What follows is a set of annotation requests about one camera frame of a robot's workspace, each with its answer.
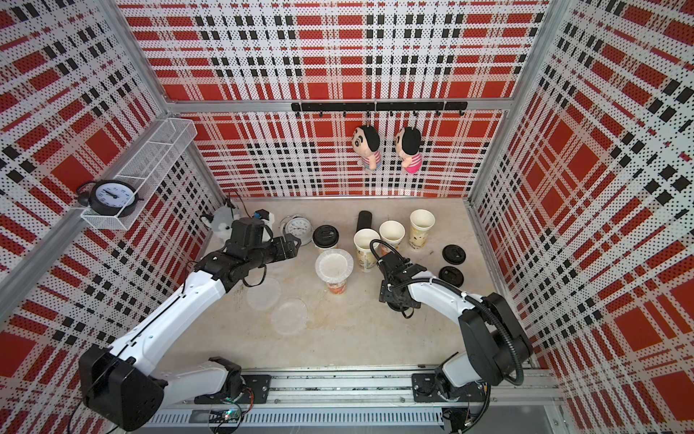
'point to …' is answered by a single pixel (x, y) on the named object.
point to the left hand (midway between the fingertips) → (294, 243)
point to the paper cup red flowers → (392, 231)
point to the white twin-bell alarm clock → (298, 226)
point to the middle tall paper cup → (362, 240)
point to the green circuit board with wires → (230, 415)
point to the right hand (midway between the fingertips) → (401, 296)
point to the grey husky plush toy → (220, 221)
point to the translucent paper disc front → (289, 318)
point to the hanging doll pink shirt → (407, 143)
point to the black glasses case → (364, 220)
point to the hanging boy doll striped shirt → (366, 141)
